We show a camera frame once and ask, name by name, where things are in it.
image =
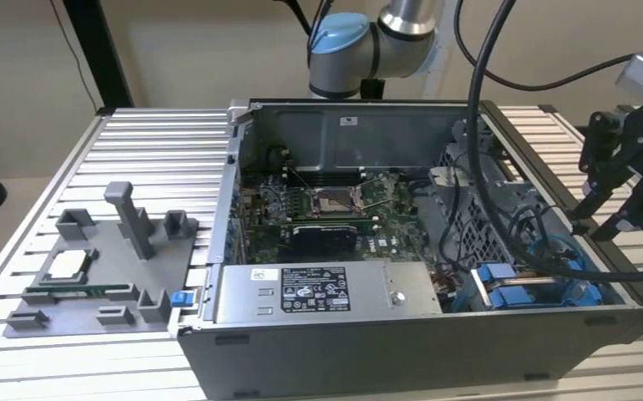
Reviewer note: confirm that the hard disk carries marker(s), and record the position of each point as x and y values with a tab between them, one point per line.
496	273

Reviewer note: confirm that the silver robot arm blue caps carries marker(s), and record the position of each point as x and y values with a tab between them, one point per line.
343	62

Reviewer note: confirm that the perforated metal disk bay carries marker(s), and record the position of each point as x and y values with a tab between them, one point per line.
466	217

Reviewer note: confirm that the blue disk carrier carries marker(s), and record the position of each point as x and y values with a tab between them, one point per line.
512	298

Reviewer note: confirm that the RAM slot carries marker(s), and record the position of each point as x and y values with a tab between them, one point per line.
327	216

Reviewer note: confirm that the green motherboard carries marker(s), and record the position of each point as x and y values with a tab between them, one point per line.
394	234

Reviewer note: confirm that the CPU socket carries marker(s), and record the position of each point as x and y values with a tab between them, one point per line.
335	202

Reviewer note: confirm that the black graphics card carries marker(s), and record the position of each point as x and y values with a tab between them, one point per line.
323	240

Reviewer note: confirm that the black open PC case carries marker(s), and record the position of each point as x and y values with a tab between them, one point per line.
354	355

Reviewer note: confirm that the silver power supply unit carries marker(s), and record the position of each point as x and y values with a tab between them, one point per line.
243	301

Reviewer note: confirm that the blue plastic latch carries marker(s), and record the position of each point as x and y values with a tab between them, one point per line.
182	300

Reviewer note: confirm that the grey parts rack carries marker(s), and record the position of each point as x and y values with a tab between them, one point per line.
103	250

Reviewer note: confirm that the green RAM stick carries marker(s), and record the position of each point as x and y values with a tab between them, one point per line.
95	290

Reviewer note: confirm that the silver CPU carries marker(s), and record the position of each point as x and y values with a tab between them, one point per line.
67	265

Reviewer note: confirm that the silver metal bracket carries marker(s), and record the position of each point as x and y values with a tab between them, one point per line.
448	176

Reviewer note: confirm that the black metal post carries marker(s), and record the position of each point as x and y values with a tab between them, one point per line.
100	54

